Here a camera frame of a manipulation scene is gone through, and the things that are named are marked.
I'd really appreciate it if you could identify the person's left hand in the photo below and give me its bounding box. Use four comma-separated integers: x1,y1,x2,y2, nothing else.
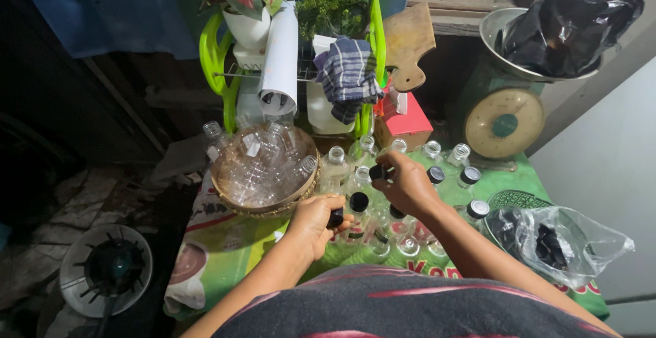
283,194,355,263

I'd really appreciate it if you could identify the person's right hand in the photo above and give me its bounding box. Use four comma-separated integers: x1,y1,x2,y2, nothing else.
371,151,443,217

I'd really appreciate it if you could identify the group of clear plastic bottles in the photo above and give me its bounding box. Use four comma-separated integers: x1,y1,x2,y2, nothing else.
318,135,494,268

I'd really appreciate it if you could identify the round woven basket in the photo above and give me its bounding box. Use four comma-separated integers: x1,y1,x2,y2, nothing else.
209,127,322,219

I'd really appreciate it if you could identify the red cardboard box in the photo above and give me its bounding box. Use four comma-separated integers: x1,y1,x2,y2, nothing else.
373,91,434,152

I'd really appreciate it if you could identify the green printed tablecloth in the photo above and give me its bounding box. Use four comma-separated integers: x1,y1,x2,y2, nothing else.
163,151,611,322

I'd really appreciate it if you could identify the heap of empty clear bottles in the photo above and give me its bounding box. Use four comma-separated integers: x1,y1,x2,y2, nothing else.
202,117,318,209

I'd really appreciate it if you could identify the green dial kitchen scale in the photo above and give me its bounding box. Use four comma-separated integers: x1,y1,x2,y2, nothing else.
463,61,547,173

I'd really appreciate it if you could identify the white plastic jug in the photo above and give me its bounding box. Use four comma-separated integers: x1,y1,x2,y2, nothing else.
306,81,357,136

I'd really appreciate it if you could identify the person's dark patterned shirt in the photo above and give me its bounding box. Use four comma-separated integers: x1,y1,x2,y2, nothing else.
211,263,617,338

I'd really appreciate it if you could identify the plaid kitchen cloth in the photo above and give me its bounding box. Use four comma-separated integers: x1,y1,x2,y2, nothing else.
313,37,385,126

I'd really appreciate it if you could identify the wooden cutting board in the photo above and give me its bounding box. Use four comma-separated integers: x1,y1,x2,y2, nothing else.
381,2,438,93

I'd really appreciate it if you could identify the pile of black caps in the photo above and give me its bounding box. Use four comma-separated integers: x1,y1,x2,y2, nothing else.
534,223,571,270

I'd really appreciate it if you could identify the white rolled paper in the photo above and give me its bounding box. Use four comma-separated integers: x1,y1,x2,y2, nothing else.
257,0,300,117

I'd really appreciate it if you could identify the metal scale bowl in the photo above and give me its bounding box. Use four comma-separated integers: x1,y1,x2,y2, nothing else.
479,7,604,84

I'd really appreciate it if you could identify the clear plastic bag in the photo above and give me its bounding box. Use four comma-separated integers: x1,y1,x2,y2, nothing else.
483,205,636,291

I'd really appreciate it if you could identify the green dish rack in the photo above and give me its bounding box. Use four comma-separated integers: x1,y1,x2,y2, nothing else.
198,0,388,139

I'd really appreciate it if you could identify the green leafy plant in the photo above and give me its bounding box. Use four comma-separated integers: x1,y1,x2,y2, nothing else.
296,0,376,43

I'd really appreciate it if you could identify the round gas stove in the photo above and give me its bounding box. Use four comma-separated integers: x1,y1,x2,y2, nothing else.
58,224,154,319

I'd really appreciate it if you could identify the black plastic bag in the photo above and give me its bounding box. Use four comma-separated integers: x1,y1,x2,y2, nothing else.
498,0,646,79

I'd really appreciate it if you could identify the red-leaf plant in white pot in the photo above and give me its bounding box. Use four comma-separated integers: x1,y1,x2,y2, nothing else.
191,0,291,50

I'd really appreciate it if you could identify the blue tarp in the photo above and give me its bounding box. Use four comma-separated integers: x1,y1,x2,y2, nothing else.
11,0,417,60

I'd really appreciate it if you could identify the wooden window frame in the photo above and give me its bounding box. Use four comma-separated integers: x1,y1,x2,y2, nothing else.
406,0,583,38

